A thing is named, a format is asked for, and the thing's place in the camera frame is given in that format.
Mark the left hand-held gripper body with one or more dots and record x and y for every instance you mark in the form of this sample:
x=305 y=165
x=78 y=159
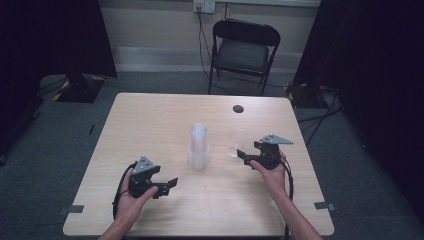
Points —
x=141 y=185

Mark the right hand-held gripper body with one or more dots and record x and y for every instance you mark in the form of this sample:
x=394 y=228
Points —
x=270 y=156

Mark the single clear plastic cup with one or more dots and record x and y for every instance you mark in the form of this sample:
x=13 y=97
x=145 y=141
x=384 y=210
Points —
x=237 y=138

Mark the stack of clear plastic cups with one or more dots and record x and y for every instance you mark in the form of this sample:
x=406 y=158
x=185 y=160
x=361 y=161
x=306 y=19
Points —
x=199 y=150

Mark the person's right hand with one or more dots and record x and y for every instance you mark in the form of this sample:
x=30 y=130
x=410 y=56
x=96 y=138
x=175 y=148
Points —
x=276 y=181

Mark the person's left hand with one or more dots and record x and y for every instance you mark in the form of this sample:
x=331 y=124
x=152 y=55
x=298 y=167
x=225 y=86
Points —
x=128 y=208

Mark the black table grommet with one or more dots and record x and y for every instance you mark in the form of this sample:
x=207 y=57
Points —
x=238 y=108

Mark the black stand base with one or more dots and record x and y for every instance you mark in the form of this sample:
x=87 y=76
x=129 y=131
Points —
x=80 y=90
x=306 y=97

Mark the grey tape piece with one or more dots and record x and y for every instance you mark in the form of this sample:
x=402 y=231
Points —
x=75 y=209
x=323 y=205

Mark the small black pen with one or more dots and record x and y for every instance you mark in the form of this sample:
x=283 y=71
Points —
x=91 y=129

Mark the black folding chair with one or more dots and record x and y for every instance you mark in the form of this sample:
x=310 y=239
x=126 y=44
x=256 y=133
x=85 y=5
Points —
x=241 y=53

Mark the black curtain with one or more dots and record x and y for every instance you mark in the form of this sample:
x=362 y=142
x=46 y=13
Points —
x=376 y=83
x=43 y=40

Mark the white wall socket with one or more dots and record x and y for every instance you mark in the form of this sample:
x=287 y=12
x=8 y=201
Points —
x=204 y=6

